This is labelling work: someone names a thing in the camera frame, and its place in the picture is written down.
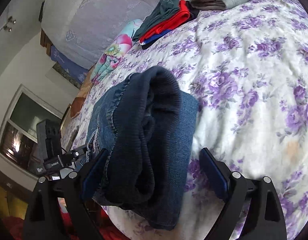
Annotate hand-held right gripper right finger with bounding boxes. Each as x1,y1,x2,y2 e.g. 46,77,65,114
199,148,287,240

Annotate folded blue garment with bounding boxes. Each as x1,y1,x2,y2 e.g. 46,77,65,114
141,29,173,46

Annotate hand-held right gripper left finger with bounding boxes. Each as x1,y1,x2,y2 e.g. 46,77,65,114
22,149,109,240

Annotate metal wall hook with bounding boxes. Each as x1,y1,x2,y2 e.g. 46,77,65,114
4,16,17,32

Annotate red cloth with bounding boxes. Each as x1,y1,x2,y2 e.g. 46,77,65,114
2,202,127,240

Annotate marble pattern panel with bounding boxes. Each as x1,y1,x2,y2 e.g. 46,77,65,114
52,64,82,88

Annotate white lace headboard cover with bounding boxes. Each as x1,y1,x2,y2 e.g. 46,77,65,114
40,0,192,69

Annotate blue patterned pillow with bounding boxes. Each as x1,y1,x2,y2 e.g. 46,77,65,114
49,44,88,84

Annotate blue denim pants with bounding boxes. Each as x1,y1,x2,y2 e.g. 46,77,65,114
85,66,200,230

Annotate folded red garment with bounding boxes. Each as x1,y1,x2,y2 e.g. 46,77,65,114
139,0,192,43

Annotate folded dark green garment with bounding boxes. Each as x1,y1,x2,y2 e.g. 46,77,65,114
132,0,181,42

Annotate window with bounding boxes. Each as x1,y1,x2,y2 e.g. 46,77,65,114
0,85,67,178

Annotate folded floral quilt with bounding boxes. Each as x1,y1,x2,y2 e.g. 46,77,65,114
90,19,143,85

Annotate purple floral bed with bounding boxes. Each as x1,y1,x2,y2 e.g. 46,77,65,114
61,0,308,240

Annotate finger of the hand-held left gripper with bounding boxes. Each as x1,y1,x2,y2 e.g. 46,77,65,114
67,148,87,164

